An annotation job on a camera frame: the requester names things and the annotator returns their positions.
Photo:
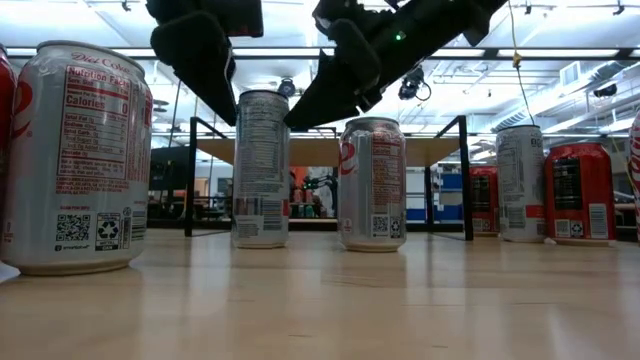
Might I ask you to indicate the black metal table frame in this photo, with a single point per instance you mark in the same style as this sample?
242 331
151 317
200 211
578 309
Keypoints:
200 224

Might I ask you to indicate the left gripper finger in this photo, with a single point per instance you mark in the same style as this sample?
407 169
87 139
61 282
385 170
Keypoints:
200 55

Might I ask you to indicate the silver Diet Coke can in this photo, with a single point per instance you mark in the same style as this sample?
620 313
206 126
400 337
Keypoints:
95 150
372 190

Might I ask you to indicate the red Coke Zero can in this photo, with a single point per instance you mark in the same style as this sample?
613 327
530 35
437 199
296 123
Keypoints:
482 200
580 195

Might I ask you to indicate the round dark ceiling device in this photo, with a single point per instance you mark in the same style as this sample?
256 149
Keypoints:
286 88

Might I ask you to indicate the orange partition panel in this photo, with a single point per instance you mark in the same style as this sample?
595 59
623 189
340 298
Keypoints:
300 177

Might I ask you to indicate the red Coca-Cola can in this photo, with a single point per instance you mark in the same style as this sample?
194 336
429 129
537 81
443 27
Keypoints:
635 175

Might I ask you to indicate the blue storage bins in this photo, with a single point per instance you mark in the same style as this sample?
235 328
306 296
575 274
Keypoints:
450 182

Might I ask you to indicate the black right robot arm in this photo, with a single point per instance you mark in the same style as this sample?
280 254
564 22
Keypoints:
435 25

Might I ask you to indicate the small black ceiling fixture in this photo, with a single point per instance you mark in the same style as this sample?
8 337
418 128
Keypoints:
605 91

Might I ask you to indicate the black background monitor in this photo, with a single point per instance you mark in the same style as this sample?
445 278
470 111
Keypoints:
167 170

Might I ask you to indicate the wooden shelf with black legs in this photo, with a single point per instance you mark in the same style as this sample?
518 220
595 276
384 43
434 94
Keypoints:
315 152

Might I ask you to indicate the black ceiling-mounted device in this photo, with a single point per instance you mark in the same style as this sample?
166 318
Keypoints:
410 85

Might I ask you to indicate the tall slim white can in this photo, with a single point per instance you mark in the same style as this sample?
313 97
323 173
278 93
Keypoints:
520 185
260 175

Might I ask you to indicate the black background robot arm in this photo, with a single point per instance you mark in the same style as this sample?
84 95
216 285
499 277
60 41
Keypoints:
320 181

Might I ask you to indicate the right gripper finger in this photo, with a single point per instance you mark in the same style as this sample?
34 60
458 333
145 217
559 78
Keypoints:
345 75

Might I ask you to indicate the orange Fanta can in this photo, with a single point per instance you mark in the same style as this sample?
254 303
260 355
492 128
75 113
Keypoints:
5 100

